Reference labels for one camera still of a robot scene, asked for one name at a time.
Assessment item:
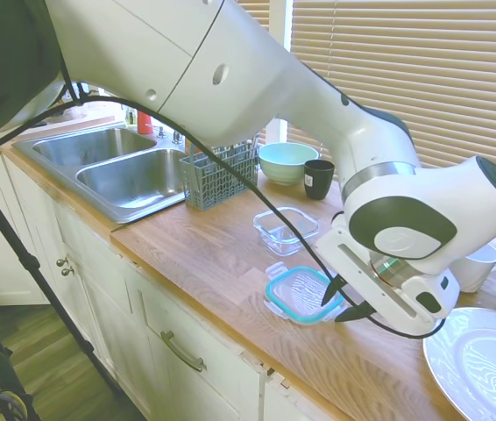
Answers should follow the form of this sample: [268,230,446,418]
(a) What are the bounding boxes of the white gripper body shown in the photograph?
[315,213,436,339]

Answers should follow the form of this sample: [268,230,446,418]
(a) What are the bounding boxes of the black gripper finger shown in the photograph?
[322,275,350,308]
[334,301,379,325]

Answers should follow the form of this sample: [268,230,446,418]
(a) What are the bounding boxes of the clear lid with teal seal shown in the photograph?
[264,262,346,328]

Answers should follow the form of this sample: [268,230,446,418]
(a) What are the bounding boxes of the clear glass food container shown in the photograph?
[252,207,321,258]

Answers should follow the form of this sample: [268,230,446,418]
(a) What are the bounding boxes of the black cup with label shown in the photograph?
[303,159,337,201]

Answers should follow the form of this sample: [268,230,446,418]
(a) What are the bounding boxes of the white ceramic mug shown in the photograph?
[457,243,496,295]

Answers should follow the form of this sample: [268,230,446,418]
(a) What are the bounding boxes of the mint green bowl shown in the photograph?
[258,142,321,187]

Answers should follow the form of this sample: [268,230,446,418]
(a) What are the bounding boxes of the white dinner plate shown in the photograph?
[422,306,496,421]

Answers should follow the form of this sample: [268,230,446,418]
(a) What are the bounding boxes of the grey plastic cutlery basket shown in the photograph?
[179,140,260,210]

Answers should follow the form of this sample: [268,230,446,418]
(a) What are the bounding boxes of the white kitchen base cabinet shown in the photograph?
[0,148,407,421]

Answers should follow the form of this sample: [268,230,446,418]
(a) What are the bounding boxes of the wide beige window blinds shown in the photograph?
[289,0,496,243]

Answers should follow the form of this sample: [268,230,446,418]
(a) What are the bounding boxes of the stainless steel double sink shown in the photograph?
[11,126,197,225]

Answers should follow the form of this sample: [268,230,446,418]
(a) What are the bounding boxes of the beige blinds above sink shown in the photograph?
[234,0,272,45]

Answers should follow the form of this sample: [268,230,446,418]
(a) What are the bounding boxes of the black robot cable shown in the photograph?
[0,77,447,339]

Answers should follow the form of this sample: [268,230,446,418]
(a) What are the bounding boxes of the metal drawer pull handle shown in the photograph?
[159,330,208,374]

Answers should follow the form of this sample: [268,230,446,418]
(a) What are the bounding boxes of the black camera tripod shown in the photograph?
[0,155,105,421]

